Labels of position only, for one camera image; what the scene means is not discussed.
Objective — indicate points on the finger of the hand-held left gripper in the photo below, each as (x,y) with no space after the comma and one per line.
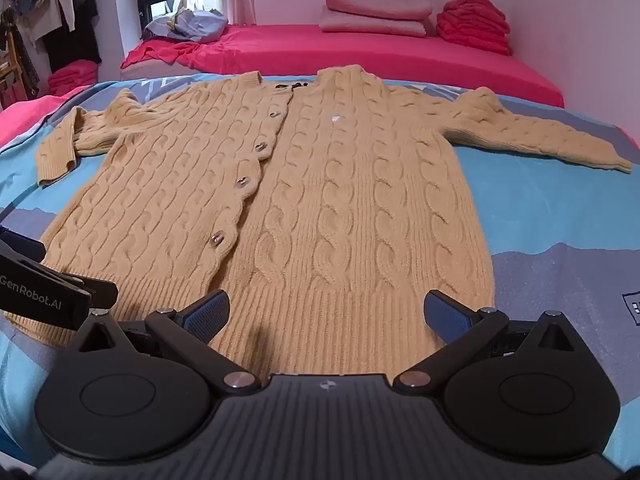
(20,247)
(102,295)

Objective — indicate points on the red bed sheet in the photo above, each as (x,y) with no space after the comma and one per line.
(350,47)

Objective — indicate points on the pink sheet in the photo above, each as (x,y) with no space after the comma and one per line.
(30,115)

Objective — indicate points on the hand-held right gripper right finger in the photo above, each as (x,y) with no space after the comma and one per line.
(447,315)

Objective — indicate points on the white hanging garment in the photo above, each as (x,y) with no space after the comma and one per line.
(55,0)

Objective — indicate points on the stack of red folded clothes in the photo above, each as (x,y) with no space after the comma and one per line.
(472,25)

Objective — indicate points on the wooden shelf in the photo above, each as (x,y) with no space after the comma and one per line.
(7,75)

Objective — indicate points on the grey-blue crumpled clothes pile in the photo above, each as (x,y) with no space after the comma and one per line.
(195,25)

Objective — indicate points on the black hanging garment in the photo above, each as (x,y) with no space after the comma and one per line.
(82,30)

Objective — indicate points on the red crumpled cloth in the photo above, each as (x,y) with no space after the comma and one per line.
(160,52)

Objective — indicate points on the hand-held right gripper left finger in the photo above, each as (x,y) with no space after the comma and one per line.
(207,312)

